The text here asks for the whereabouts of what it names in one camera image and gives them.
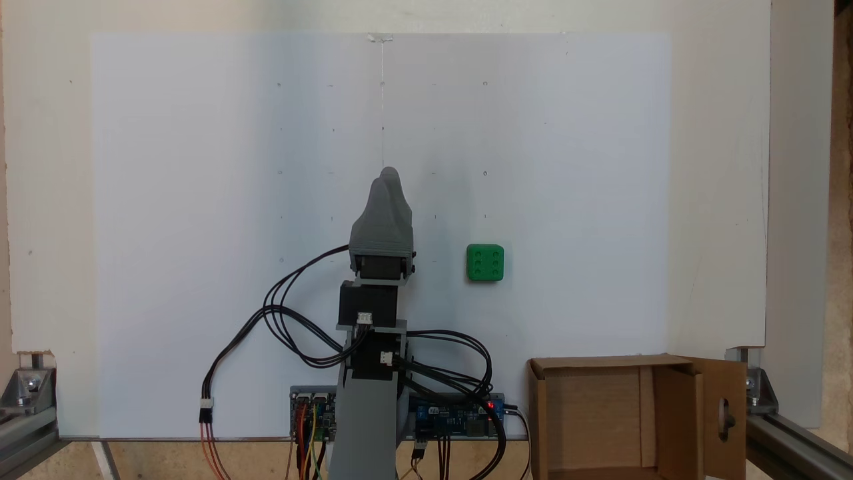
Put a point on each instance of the white paper sheet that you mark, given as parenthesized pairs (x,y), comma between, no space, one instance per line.
(200,200)

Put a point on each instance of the aluminium frame post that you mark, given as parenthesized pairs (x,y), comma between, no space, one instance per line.
(20,433)
(793,446)

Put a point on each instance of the green dice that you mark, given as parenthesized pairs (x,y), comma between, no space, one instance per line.
(485,262)

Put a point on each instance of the grey black Koch robot arm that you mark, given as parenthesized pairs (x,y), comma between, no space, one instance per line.
(363,426)

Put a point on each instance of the metal corner bracket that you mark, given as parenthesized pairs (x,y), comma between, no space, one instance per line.
(760,393)
(30,386)

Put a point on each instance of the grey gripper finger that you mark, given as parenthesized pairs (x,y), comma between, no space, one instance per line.
(405,226)
(373,223)

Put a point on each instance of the clear tape strip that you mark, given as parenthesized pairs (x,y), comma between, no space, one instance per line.
(380,38)

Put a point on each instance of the brown cardboard box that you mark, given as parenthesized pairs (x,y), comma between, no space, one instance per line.
(666,426)

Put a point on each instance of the blue circuit board red LED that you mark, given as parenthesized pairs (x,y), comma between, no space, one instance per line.
(453,416)

